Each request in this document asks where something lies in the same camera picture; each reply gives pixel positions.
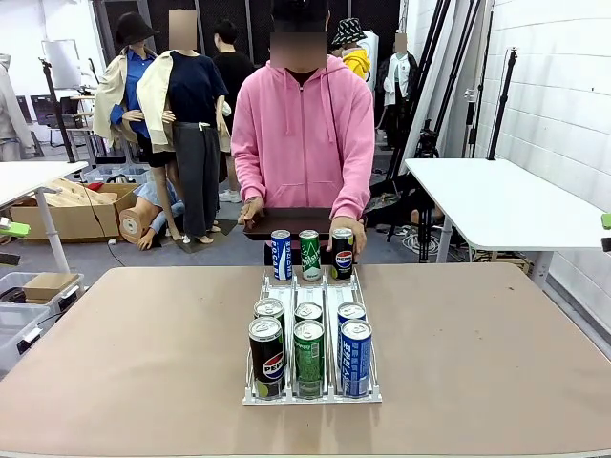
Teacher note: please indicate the green Chilsung soda can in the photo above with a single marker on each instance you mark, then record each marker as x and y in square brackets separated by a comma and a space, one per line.
[309, 255]

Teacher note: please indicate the black Pepsi can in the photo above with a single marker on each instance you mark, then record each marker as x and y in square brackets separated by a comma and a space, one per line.
[266, 358]
[268, 309]
[342, 255]

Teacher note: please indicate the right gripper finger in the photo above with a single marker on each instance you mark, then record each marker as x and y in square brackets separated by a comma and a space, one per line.
[606, 222]
[607, 244]

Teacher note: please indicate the mannequin in grey hoodie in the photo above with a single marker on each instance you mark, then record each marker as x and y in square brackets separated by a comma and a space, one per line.
[9, 110]

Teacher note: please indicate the clear plastic storage bin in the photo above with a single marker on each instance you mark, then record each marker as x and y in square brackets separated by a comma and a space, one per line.
[19, 334]
[71, 293]

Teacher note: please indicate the figure in black shirt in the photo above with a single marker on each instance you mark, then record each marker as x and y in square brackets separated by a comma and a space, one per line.
[231, 67]

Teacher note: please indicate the white can dispenser rack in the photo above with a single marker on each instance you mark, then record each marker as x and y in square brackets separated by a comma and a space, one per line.
[334, 291]

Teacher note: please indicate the blue Pocari can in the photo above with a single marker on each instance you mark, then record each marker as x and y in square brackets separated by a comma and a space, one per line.
[354, 358]
[281, 255]
[351, 311]

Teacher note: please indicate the mannequin white shirt black jacket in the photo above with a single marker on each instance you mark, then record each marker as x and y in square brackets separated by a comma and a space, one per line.
[400, 76]

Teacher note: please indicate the mannequin yellow hoodie bucket hat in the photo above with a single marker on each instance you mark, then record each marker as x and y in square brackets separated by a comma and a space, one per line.
[355, 59]

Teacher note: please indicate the white board panel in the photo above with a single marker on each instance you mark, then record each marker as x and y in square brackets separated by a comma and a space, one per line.
[62, 64]

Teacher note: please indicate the black tripod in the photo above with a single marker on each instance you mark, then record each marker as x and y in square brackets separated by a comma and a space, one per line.
[58, 112]

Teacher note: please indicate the black light stand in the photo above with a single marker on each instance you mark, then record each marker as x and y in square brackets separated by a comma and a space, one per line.
[502, 100]

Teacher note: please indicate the seated mannequin light blue clothes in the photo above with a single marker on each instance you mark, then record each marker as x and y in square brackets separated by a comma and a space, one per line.
[153, 210]

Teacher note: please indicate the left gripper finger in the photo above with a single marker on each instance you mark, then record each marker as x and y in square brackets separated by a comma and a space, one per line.
[8, 259]
[14, 228]

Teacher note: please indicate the person's left forearm pink sleeve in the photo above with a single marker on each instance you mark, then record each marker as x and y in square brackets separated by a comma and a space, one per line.
[351, 198]

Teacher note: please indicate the dark brown serving tray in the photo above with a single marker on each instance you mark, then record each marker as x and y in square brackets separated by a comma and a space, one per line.
[296, 222]

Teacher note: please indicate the black stand bundle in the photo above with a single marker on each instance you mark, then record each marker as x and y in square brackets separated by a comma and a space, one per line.
[446, 71]

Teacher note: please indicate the person's right forearm pink sleeve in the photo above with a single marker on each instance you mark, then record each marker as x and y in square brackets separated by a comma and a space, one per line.
[248, 183]

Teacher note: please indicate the mannequin black hat blue shirt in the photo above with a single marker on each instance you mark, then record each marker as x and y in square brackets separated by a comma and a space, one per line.
[129, 95]

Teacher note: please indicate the small brown cardboard box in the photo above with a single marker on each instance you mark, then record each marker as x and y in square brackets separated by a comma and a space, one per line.
[50, 285]

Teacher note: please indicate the white table with round leg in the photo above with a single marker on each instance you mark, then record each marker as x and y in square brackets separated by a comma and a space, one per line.
[33, 174]

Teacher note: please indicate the person in pink hoodie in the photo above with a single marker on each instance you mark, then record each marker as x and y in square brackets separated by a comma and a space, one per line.
[305, 143]

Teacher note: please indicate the mannequin cream jacket grey trousers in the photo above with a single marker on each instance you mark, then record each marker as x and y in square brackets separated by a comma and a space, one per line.
[191, 119]

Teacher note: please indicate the large cardboard box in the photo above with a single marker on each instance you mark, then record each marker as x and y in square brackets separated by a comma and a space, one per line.
[71, 214]

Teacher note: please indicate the large white table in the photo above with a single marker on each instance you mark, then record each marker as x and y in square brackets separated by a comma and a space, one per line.
[501, 205]

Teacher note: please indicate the person's left hand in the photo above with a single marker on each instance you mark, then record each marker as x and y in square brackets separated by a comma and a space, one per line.
[359, 236]

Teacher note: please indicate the person's right hand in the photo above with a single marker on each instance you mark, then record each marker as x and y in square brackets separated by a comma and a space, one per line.
[250, 213]

